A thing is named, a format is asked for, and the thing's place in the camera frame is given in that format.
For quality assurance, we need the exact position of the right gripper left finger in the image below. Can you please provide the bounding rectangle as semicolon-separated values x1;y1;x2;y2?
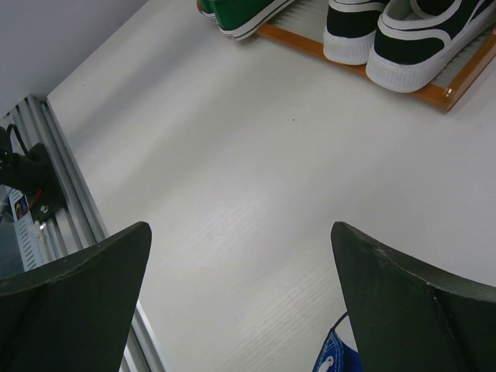
1;222;151;371

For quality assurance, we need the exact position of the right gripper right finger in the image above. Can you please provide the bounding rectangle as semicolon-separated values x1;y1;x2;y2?
331;222;495;371

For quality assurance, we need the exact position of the blue sneaker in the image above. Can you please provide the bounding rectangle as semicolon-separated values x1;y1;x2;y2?
312;312;363;372

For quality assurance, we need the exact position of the black white sneaker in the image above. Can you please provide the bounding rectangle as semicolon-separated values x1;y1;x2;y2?
366;1;495;93
323;0;389;66

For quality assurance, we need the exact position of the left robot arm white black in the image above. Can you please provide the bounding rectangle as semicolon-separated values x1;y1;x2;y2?
1;123;50;194

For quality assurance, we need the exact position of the wooden two-tier shoe rack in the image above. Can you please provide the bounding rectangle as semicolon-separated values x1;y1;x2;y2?
195;0;496;114

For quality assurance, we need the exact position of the aluminium mounting rail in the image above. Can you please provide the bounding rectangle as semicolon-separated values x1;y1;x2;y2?
1;95;171;371

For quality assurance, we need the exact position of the slotted grey cable duct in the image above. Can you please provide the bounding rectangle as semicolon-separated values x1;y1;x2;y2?
7;188;49;271

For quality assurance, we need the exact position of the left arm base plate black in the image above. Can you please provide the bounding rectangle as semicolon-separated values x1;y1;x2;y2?
25;172;66;224

